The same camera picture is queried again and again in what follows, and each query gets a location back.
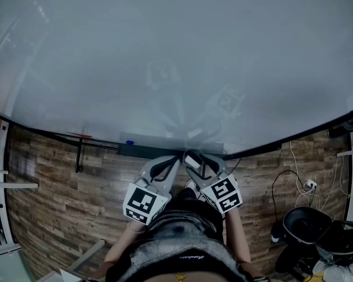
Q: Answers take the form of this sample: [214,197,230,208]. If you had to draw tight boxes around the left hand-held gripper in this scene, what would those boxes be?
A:
[122,155,182,227]

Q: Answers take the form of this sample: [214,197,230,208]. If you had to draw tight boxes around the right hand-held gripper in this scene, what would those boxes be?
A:
[182,149,244,215]

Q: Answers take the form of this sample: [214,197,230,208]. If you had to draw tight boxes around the dark marker tray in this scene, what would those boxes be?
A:
[116,132,226,160]

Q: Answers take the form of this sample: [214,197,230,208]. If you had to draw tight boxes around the person's right forearm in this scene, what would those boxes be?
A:
[225,209,252,264]

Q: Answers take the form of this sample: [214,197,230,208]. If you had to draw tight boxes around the person's left forearm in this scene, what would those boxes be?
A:
[104,220,148,273]

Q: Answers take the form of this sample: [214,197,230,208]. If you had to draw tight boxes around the person's black trousers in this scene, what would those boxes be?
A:
[167,186,226,240]

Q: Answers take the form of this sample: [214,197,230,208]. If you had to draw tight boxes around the person's grey knit top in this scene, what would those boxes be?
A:
[105,210,254,282]

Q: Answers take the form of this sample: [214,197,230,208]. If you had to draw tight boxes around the grey metal bar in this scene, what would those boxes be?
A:
[67,239,105,273]

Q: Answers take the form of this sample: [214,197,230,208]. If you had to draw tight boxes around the black office chair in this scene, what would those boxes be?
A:
[282,206,334,244]

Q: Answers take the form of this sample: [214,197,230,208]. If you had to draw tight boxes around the black chair base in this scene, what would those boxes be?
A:
[275,244,312,280]

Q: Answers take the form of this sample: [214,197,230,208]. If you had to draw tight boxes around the white bag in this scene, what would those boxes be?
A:
[313,258,353,282]

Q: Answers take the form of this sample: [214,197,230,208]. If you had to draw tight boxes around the white metal rack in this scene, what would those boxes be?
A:
[0,216,21,255]

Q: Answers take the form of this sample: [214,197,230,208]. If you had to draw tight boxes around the thin wrist bracelet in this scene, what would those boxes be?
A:
[128,221,146,234]

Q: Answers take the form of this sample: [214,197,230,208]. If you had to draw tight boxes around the black floor cable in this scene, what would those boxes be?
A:
[271,169,308,220]

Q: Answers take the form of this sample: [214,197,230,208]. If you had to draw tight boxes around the white whiteboard with black frame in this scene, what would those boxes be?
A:
[0,0,353,160]

